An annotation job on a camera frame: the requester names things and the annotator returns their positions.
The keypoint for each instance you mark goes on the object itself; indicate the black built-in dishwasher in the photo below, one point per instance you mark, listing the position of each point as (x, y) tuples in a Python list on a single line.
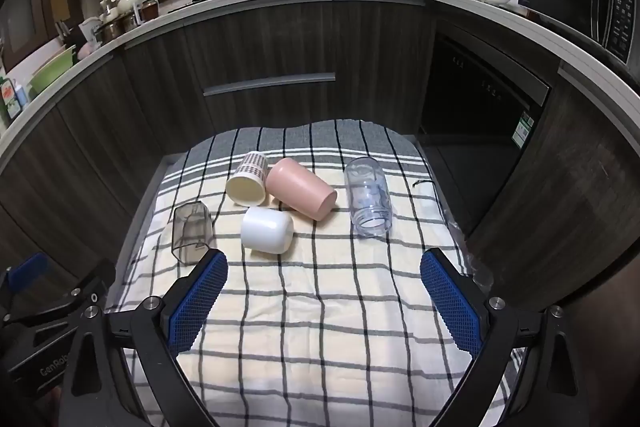
[(480, 117)]

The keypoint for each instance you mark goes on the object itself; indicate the steel pot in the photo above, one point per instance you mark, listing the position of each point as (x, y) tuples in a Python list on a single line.
[(117, 28)]

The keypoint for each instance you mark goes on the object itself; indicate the cream patterned cup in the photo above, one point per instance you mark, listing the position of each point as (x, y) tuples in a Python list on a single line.
[(247, 187)]

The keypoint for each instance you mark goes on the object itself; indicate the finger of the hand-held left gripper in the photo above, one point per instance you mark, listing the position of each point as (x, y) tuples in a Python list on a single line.
[(95, 279), (30, 268)]

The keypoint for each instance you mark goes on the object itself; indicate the green label bottle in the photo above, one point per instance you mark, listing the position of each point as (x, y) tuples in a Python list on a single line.
[(10, 99)]

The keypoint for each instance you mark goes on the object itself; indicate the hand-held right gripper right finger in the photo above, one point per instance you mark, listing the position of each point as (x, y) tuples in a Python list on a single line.
[(452, 302)]

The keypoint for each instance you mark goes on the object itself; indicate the grey transparent cup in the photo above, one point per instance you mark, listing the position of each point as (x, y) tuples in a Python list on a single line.
[(192, 232)]

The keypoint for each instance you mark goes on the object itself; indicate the white cup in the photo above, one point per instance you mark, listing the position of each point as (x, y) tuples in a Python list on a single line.
[(267, 231)]

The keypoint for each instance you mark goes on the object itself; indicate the clear plastic cup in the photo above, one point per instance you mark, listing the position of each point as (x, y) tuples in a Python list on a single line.
[(367, 202)]

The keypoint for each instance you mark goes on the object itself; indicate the blue bottle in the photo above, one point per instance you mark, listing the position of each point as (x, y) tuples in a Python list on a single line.
[(22, 93)]

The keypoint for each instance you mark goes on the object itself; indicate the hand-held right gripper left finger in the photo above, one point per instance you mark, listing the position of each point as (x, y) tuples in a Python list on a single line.
[(197, 302)]

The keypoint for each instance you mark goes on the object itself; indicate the pink cup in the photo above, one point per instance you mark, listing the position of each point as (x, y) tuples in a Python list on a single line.
[(297, 187)]

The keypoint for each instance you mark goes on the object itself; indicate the green basin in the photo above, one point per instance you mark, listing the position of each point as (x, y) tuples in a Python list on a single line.
[(52, 69)]

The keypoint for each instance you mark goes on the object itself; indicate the clear plastic wrap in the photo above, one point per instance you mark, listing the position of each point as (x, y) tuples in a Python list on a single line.
[(470, 264)]

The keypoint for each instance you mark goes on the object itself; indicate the brown lidded jar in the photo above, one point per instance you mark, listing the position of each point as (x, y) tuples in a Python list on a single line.
[(149, 9)]

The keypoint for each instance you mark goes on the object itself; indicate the white teapot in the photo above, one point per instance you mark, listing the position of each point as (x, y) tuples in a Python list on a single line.
[(127, 1)]

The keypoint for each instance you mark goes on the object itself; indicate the black white checkered cloth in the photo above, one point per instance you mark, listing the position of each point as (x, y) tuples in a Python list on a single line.
[(325, 307)]

